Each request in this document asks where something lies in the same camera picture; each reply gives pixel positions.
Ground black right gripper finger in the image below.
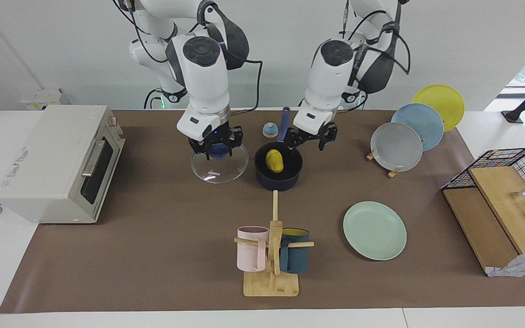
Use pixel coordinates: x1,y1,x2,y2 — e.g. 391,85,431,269
226,126,245,158
189,137,211,160

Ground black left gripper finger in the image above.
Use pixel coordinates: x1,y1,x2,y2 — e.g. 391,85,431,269
319,123,339,151
287,129,305,150

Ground yellow potato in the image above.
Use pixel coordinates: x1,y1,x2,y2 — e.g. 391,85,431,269
266,149,284,174

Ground glass lid blue knob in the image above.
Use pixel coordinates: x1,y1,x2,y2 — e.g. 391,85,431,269
191,141,249,184

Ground grey plate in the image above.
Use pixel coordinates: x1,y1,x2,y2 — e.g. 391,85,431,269
370,122,423,172

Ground light blue plate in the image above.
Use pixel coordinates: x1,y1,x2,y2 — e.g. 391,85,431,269
391,103,444,152

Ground pale green plate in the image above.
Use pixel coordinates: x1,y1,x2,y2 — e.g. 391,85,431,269
343,201,407,261

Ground yellow plate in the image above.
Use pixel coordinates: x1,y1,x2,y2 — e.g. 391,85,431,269
412,84,465,133

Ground wooden dish rack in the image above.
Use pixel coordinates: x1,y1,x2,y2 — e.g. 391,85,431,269
366,139,402,179

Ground brown table mat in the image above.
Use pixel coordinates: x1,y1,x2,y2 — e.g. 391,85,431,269
0,109,525,314

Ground dark teal mug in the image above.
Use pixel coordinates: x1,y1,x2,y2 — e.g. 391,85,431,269
279,228,310,274

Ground pink mug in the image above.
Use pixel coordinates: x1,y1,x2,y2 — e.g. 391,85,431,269
237,226,270,272

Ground wooden mug tree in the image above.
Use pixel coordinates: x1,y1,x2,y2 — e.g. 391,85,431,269
234,190,314,297

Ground beige toaster oven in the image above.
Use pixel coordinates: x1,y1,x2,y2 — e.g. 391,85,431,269
0,105,125,224

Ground marble patterned white cloth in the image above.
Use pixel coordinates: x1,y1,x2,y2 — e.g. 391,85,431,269
486,248,525,277

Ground black pot blue handle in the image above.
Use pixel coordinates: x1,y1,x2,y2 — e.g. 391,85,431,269
254,107,303,191

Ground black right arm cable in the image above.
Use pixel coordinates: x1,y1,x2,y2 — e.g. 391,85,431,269
217,57,263,112

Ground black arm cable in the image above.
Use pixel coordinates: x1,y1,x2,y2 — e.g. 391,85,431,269
341,0,411,76
217,57,263,112

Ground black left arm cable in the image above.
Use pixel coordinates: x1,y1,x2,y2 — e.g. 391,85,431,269
341,0,411,76

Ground white wall socket box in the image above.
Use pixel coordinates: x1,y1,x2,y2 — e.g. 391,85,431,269
20,89,69,111

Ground wire and wood shelf rack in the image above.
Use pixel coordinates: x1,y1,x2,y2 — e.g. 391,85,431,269
441,147,525,274

